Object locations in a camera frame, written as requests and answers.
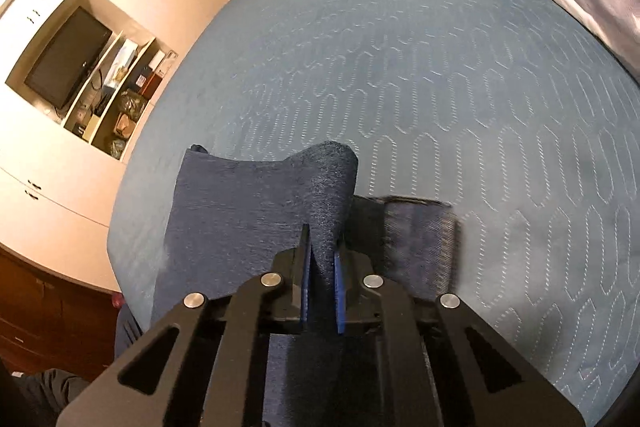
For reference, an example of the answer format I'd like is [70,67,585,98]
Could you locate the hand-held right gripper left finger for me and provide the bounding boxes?
[55,226,314,427]

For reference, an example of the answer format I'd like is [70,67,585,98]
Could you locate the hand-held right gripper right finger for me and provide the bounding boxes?
[332,249,586,427]

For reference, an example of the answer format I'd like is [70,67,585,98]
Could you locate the dark blue pants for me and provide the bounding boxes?
[150,140,459,427]

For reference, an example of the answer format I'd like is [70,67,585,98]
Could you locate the blue quilted bedspread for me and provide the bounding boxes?
[107,0,640,427]

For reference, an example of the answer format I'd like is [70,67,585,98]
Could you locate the crumpled clear plastic bag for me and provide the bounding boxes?
[116,89,149,124]

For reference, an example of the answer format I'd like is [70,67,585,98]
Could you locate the person's dark trouser leg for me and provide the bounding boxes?
[9,368,92,427]

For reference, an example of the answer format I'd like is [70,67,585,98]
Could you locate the black television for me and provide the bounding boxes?
[24,6,114,110]

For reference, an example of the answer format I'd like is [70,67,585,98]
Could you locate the white wall cabinet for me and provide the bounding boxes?
[0,0,236,294]

